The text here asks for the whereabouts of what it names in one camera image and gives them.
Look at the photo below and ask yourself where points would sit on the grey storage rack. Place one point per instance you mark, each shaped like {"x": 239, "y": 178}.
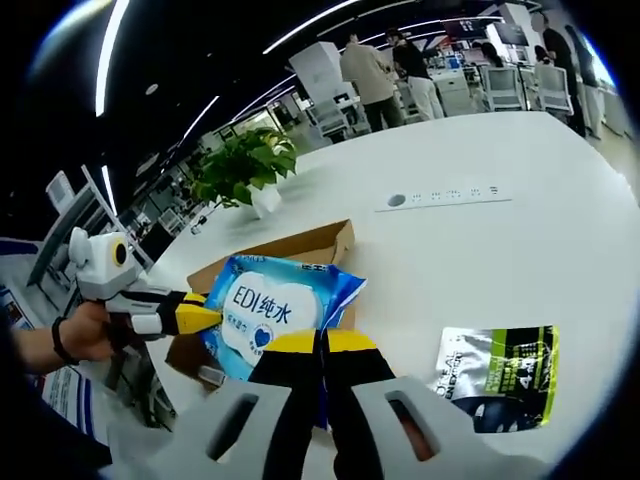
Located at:
{"x": 92, "y": 210}

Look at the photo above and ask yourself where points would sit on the potted green plant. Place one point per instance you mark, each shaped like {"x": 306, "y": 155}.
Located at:
{"x": 240, "y": 165}

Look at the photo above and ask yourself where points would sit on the silver green sachet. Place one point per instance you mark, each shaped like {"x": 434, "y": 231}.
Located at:
{"x": 500, "y": 380}

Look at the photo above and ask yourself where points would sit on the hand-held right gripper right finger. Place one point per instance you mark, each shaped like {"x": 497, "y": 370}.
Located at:
{"x": 360, "y": 400}

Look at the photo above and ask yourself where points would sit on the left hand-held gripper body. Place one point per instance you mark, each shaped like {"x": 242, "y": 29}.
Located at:
{"x": 102, "y": 272}

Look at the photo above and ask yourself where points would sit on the black wristband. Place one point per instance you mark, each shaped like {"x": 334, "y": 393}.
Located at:
{"x": 60, "y": 340}

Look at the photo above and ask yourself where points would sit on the blue white information board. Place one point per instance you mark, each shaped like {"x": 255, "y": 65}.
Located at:
{"x": 65, "y": 395}

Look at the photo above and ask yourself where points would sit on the white ceiling light strip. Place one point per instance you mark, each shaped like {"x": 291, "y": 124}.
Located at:
{"x": 109, "y": 55}
{"x": 310, "y": 27}

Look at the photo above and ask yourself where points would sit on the white office chair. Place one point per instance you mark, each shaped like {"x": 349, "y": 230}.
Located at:
{"x": 502, "y": 87}
{"x": 552, "y": 90}
{"x": 327, "y": 117}

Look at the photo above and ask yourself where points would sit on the white table socket panel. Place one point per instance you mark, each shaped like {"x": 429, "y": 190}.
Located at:
{"x": 450, "y": 197}

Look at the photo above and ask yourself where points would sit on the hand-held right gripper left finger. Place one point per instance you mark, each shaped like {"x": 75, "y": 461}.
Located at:
{"x": 290, "y": 400}

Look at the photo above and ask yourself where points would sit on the dark hanging display screen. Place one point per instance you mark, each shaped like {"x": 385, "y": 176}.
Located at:
{"x": 465, "y": 29}

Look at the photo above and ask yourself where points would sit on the blue wet wipes pack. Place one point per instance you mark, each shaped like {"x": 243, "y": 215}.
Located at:
{"x": 270, "y": 305}

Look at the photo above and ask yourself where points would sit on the brown cardboard shoe box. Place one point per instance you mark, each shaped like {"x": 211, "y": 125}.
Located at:
{"x": 300, "y": 245}

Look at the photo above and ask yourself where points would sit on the person's left hand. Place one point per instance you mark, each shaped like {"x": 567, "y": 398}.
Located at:
{"x": 87, "y": 332}

